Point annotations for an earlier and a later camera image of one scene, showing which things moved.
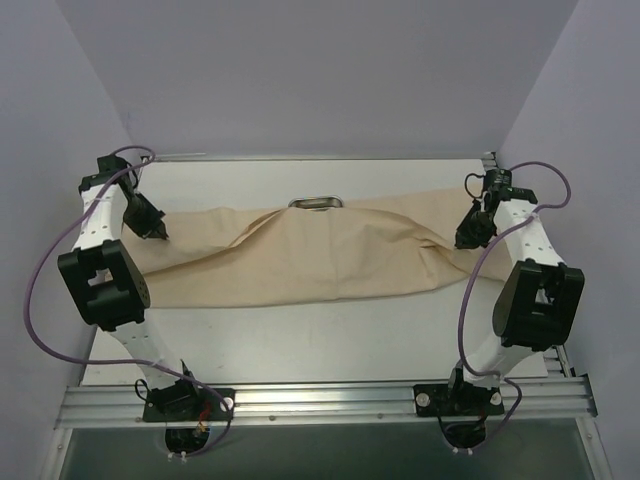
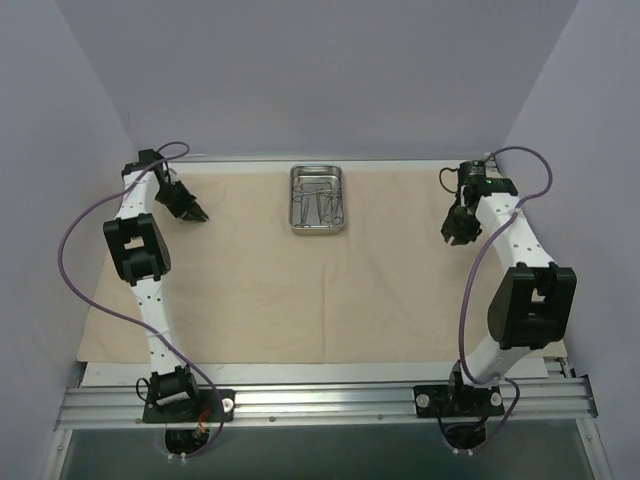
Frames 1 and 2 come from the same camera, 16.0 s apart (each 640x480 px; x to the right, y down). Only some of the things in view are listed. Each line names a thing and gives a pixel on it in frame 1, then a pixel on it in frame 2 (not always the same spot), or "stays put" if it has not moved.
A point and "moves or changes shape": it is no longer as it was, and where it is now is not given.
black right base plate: x=443 y=400 stays put
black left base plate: x=184 y=404 stays put
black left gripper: x=150 y=224 -> x=186 y=206
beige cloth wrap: x=305 y=255 moves or changes shape
